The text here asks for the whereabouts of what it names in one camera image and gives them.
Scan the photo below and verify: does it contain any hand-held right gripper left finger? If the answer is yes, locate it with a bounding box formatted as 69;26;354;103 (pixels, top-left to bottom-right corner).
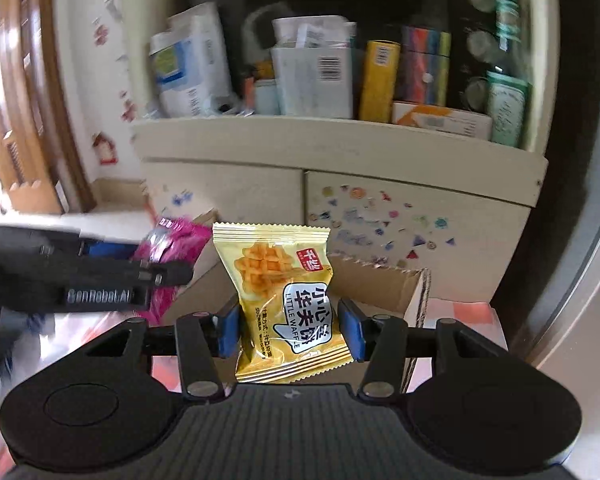
82;302;242;402

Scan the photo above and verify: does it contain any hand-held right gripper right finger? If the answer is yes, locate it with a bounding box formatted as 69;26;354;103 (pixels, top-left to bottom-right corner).
338;298;506;403

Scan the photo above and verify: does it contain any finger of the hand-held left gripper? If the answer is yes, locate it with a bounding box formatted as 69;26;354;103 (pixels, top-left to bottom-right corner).
0;226;153;262
130;261;194;287

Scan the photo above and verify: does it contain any magenta snack packet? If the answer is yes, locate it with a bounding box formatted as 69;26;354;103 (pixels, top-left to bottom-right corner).
132;216;213;326

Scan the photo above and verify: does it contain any brown cardboard box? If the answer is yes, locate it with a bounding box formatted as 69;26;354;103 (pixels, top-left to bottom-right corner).
162;252;431;396

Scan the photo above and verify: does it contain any yellow waffle snack packet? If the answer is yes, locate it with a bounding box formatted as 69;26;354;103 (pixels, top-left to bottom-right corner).
212;222;353;385

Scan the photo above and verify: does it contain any cabinet door with colourful stickers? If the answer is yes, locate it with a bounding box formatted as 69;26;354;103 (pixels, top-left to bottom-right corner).
304;170;533;303

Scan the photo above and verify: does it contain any cream wooden cabinet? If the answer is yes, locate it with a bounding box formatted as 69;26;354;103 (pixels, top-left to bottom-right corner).
130;0;551;306

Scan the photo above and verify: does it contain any wooden door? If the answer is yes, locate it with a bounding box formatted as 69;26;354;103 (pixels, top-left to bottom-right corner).
0;0;96;216

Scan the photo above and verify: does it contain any white bottle with orange cap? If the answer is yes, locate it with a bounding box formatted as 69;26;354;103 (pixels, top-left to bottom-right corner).
254;62;281;116

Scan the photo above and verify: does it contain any blue and white carton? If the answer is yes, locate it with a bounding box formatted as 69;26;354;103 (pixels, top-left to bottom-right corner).
147;2;233;118

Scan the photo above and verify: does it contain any orange and white flat box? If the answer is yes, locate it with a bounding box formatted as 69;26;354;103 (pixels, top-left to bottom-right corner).
391;101;493;140

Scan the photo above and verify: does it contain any open white barcode box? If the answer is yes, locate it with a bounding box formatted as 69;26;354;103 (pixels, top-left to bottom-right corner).
270;16;358;120

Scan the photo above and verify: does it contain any yellow box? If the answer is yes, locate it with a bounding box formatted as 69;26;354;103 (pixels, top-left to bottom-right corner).
358;40;402;123

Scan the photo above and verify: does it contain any white plastic bag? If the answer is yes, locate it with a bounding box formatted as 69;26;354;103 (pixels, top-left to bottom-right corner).
240;2;281;68

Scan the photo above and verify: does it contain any green glass bottle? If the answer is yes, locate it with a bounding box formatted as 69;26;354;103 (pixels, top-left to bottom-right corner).
485;0;531;148

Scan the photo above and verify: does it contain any rainbow striped box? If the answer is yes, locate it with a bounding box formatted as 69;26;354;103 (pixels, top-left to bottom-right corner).
397;27;452;108

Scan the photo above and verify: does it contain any red house wall sticker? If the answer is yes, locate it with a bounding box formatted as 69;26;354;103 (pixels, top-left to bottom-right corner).
91;132;118;165

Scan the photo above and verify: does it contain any flower vine wall sticker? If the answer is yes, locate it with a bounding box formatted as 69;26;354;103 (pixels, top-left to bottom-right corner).
92;0;141;123

